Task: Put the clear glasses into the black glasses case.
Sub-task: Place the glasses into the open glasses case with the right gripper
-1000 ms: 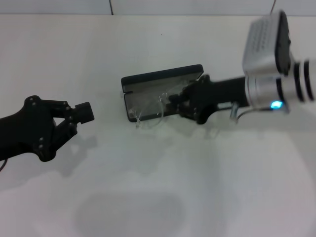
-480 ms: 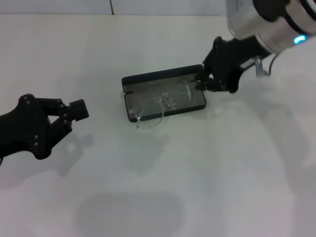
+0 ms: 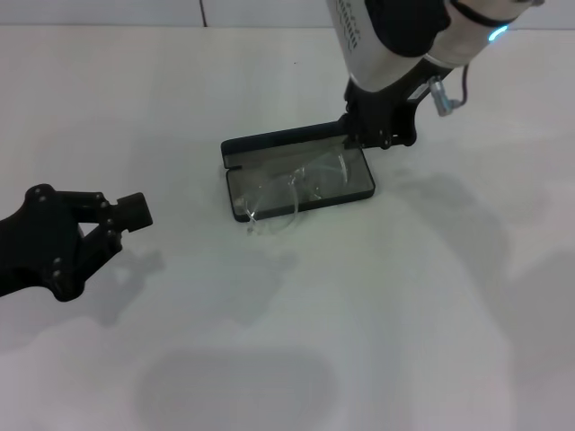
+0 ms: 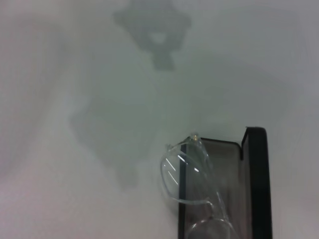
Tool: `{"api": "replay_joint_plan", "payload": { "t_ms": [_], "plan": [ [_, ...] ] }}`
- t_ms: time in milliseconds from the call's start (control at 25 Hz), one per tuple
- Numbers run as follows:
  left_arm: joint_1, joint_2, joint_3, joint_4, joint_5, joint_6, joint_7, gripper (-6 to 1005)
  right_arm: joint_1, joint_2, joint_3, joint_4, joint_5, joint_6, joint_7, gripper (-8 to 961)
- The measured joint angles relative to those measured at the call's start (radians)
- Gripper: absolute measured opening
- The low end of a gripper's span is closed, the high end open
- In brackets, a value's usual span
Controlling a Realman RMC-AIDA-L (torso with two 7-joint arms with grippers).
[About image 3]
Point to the clear white glasses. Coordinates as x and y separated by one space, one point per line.
296 177

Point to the black glasses case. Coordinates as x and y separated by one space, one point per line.
251 148

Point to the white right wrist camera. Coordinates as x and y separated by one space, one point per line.
404 27

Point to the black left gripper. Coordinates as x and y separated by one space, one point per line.
31 242

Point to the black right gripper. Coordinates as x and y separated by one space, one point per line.
395 96

